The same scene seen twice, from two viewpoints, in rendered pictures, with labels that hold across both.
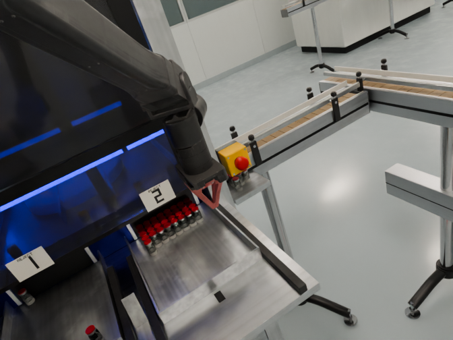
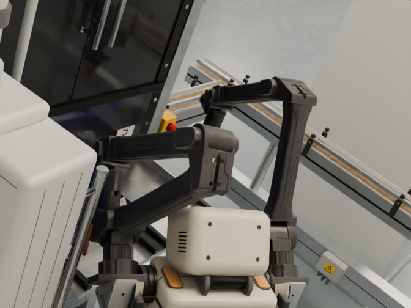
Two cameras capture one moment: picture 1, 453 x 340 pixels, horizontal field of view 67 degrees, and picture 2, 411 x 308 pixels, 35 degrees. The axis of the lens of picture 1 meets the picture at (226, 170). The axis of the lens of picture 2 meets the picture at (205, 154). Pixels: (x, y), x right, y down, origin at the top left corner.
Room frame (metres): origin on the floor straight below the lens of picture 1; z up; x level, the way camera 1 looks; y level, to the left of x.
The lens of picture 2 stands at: (-0.78, 1.34, 2.19)
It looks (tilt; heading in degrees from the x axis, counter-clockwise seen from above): 30 degrees down; 316
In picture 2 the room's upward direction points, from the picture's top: 23 degrees clockwise
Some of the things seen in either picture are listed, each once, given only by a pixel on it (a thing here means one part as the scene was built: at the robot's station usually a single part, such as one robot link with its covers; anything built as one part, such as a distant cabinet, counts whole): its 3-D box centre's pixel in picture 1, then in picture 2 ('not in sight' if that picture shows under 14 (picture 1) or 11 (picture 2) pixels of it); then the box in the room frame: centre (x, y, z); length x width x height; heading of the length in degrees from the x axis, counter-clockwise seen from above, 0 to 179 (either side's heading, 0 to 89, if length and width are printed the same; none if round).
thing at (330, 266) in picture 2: not in sight; (331, 266); (0.43, -0.86, 0.50); 0.12 x 0.05 x 0.09; 18
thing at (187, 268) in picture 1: (185, 245); (132, 176); (0.71, 0.17, 0.90); 0.34 x 0.26 x 0.04; 19
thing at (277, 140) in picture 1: (286, 129); (177, 104); (1.13, -0.26, 0.92); 0.69 x 0.15 x 0.16; 108
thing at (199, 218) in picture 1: (173, 229); not in sight; (0.80, 0.20, 0.91); 0.18 x 0.02 x 0.05; 109
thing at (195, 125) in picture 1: (184, 127); (214, 114); (0.57, 0.04, 1.25); 0.07 x 0.06 x 0.07; 165
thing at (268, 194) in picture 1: (282, 241); not in sight; (1.08, -0.12, 0.46); 0.09 x 0.09 x 0.77; 18
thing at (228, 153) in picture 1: (233, 158); (162, 121); (0.91, -0.03, 1.00); 0.08 x 0.07 x 0.07; 18
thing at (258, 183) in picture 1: (242, 185); not in sight; (0.95, -0.03, 0.87); 0.14 x 0.13 x 0.02; 18
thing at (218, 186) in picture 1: (205, 186); not in sight; (0.58, 0.05, 1.12); 0.07 x 0.07 x 0.09; 18
